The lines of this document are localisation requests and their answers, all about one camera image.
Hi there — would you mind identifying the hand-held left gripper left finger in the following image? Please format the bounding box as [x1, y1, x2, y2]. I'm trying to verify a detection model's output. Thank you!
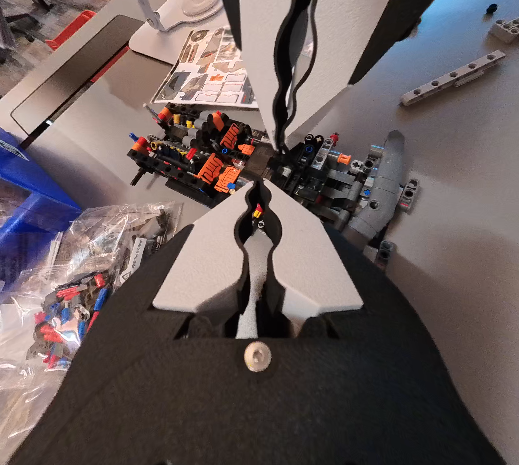
[152, 181, 260, 338]

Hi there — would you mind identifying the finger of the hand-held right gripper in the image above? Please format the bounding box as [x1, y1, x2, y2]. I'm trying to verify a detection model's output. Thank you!
[283, 0, 413, 147]
[236, 0, 301, 151]

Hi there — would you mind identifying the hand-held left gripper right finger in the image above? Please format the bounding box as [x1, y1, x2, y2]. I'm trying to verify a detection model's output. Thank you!
[260, 181, 364, 338]

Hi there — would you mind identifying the partly built lego car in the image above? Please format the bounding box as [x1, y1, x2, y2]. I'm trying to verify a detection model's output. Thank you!
[128, 102, 421, 269]

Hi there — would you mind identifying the long light grey lego beam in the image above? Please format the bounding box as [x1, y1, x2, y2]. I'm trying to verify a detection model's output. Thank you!
[399, 50, 507, 106]

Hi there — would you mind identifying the clear bag of lego pieces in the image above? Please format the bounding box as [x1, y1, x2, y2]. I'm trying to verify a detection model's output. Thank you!
[0, 200, 185, 465]

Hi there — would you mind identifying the white booklet stand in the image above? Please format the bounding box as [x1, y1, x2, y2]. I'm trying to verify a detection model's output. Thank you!
[115, 0, 244, 67]

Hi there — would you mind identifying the sticker sheet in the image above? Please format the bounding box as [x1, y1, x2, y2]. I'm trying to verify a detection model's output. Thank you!
[150, 26, 260, 109]

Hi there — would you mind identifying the blue plastic bin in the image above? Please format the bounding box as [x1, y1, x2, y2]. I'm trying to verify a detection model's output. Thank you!
[0, 128, 84, 299]

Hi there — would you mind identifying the light grey lego bracket assembly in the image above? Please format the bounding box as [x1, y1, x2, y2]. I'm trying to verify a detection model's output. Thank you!
[488, 18, 519, 44]

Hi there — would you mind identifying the dark desk cable cover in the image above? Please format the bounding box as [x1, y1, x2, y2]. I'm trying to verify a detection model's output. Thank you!
[11, 15, 134, 137]

